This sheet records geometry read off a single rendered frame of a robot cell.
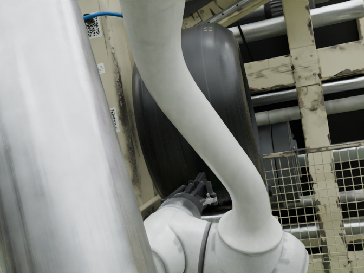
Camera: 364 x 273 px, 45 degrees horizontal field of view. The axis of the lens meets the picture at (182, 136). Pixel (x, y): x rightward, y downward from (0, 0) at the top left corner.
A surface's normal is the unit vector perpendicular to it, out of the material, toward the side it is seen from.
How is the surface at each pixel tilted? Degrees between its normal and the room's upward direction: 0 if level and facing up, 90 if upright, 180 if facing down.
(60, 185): 68
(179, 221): 24
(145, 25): 124
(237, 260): 105
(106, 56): 90
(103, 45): 90
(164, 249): 55
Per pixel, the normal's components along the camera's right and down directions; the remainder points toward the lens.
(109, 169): 0.76, -0.43
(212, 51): -0.01, -0.57
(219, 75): 0.00, -0.35
